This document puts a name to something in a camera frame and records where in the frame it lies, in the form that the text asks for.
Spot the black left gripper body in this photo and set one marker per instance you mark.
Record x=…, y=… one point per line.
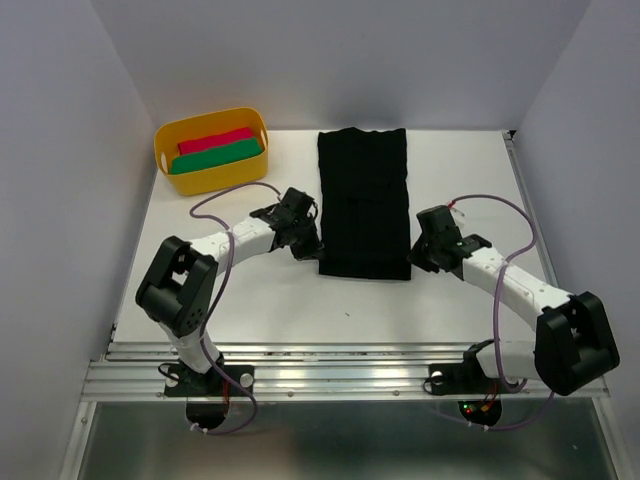
x=304, y=242

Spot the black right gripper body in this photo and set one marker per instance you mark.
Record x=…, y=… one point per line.
x=424, y=256

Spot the black t-shirt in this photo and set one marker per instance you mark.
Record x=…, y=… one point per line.
x=365, y=224

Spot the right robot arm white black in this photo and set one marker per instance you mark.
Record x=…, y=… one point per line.
x=573, y=344

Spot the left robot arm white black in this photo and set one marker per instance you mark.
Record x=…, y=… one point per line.
x=176, y=291

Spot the yellow plastic basket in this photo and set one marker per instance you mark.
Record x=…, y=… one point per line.
x=170, y=135

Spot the green rolled t-shirt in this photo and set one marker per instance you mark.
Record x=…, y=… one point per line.
x=216, y=156

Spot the red rolled t-shirt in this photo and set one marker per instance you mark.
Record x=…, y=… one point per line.
x=214, y=141

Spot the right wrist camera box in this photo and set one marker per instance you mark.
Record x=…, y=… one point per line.
x=438, y=227

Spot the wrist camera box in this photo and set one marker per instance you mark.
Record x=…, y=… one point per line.
x=299, y=204
x=438, y=227

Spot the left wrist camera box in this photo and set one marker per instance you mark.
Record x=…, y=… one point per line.
x=299, y=204

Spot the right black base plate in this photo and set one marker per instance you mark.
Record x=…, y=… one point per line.
x=460, y=379

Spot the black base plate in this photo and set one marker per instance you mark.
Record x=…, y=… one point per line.
x=460, y=379
x=181, y=382

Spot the aluminium rail frame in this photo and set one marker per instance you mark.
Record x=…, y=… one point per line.
x=339, y=370

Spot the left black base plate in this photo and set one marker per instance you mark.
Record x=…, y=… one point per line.
x=181, y=382

